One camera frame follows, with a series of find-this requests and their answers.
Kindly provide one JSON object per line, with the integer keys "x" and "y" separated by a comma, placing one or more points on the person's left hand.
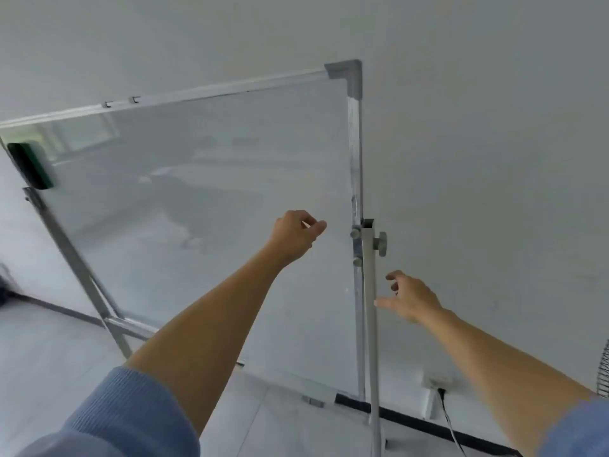
{"x": 290, "y": 237}

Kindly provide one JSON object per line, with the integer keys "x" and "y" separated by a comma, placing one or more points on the person's right hand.
{"x": 416, "y": 299}

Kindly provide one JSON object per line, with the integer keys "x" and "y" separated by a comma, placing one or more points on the person's right thumb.
{"x": 388, "y": 303}

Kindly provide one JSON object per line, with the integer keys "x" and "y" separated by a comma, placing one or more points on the person's left thumb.
{"x": 318, "y": 228}

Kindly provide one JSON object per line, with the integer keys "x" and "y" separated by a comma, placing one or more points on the person's left forearm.
{"x": 209, "y": 323}

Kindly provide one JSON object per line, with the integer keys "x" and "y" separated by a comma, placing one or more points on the person's right forearm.
{"x": 499, "y": 366}

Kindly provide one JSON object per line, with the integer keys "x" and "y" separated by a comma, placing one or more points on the grey metal whiteboard stand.
{"x": 373, "y": 352}

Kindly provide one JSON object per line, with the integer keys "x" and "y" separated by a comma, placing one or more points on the grey stand locking knob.
{"x": 380, "y": 244}

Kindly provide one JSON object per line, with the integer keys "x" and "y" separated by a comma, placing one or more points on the grey whiteboard tray clip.
{"x": 313, "y": 402}

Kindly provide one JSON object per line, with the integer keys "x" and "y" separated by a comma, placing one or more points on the aluminium framed whiteboard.
{"x": 190, "y": 185}

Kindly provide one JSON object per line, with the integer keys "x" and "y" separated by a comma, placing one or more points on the blue right sleeve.
{"x": 578, "y": 430}

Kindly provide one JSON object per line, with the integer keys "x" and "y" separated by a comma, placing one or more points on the blue sleeve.
{"x": 578, "y": 430}
{"x": 119, "y": 418}

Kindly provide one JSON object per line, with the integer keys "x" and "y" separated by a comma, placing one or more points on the blue left sleeve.
{"x": 119, "y": 418}

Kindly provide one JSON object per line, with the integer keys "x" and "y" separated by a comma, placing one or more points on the black green whiteboard eraser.
{"x": 31, "y": 166}

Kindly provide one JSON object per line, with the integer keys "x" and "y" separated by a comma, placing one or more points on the white wall socket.
{"x": 434, "y": 390}

